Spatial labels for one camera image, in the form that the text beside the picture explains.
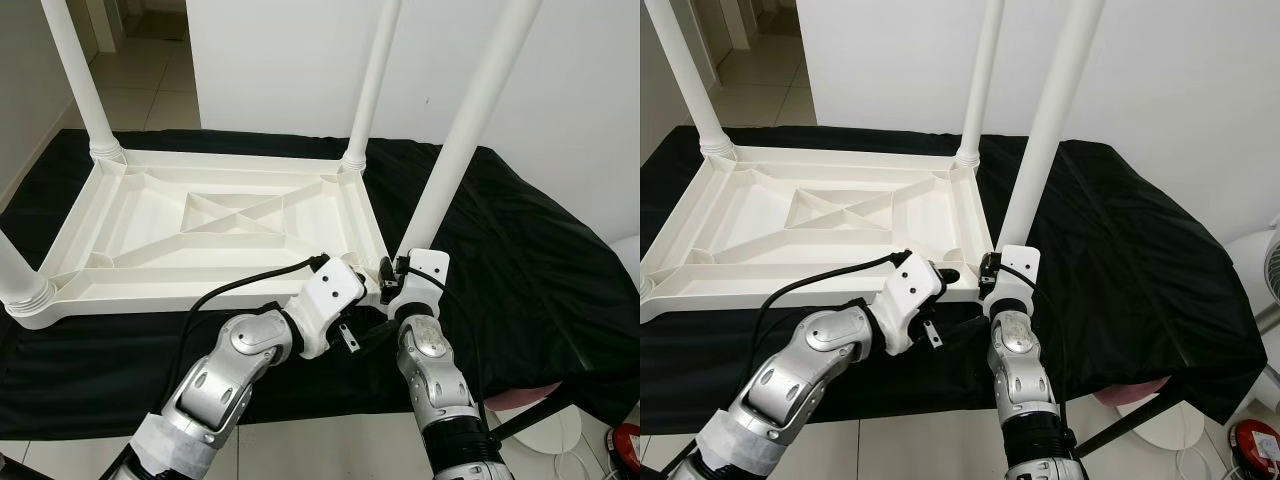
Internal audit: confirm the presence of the white plastic table top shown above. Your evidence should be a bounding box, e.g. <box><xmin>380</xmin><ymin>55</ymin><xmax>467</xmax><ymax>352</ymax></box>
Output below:
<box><xmin>640</xmin><ymin>145</ymin><xmax>996</xmax><ymax>323</ymax></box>
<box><xmin>8</xmin><ymin>148</ymin><xmax>396</xmax><ymax>331</ymax></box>

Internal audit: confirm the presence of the pink stool seat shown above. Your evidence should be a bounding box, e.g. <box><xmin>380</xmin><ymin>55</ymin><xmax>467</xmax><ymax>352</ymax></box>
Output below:
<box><xmin>1095</xmin><ymin>378</ymin><xmax>1171</xmax><ymax>406</ymax></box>
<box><xmin>485</xmin><ymin>382</ymin><xmax>566</xmax><ymax>411</ymax></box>

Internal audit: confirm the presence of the black table cloth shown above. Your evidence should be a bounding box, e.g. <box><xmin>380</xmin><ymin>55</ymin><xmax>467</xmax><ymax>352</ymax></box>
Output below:
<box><xmin>0</xmin><ymin>128</ymin><xmax>641</xmax><ymax>441</ymax></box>
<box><xmin>640</xmin><ymin>126</ymin><xmax>1266</xmax><ymax>426</ymax></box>

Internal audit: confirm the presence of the black table leg bar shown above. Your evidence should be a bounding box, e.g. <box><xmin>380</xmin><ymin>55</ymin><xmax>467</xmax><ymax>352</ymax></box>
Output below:
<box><xmin>495</xmin><ymin>390</ymin><xmax>576</xmax><ymax>441</ymax></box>
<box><xmin>1075</xmin><ymin>390</ymin><xmax>1181</xmax><ymax>456</ymax></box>

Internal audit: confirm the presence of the white round stand base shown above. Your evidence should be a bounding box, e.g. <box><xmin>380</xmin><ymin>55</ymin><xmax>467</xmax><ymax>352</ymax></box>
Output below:
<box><xmin>520</xmin><ymin>410</ymin><xmax>586</xmax><ymax>456</ymax></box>
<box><xmin>1135</xmin><ymin>405</ymin><xmax>1206</xmax><ymax>451</ymax></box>

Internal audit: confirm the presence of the red round floor object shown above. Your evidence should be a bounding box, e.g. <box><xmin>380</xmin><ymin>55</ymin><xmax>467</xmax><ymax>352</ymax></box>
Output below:
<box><xmin>1232</xmin><ymin>420</ymin><xmax>1280</xmax><ymax>466</ymax></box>
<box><xmin>612</xmin><ymin>425</ymin><xmax>641</xmax><ymax>471</ymax></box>

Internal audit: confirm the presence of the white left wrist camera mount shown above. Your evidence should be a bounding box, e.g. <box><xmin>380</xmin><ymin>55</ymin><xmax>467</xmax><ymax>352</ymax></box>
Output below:
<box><xmin>880</xmin><ymin>255</ymin><xmax>946</xmax><ymax>353</ymax></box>
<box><xmin>290</xmin><ymin>258</ymin><xmax>366</xmax><ymax>359</ymax></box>

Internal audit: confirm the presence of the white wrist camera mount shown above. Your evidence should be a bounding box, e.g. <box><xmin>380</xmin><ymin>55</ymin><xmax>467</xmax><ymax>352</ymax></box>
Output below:
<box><xmin>290</xmin><ymin>258</ymin><xmax>366</xmax><ymax>359</ymax></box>
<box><xmin>388</xmin><ymin>250</ymin><xmax>451</xmax><ymax>323</ymax></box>
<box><xmin>880</xmin><ymin>255</ymin><xmax>946</xmax><ymax>353</ymax></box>
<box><xmin>982</xmin><ymin>245</ymin><xmax>1041</xmax><ymax>319</ymax></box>

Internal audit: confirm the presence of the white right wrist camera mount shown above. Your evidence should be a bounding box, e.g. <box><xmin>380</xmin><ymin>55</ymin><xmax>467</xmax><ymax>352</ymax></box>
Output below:
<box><xmin>982</xmin><ymin>245</ymin><xmax>1041</xmax><ymax>319</ymax></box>
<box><xmin>388</xmin><ymin>250</ymin><xmax>451</xmax><ymax>323</ymax></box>

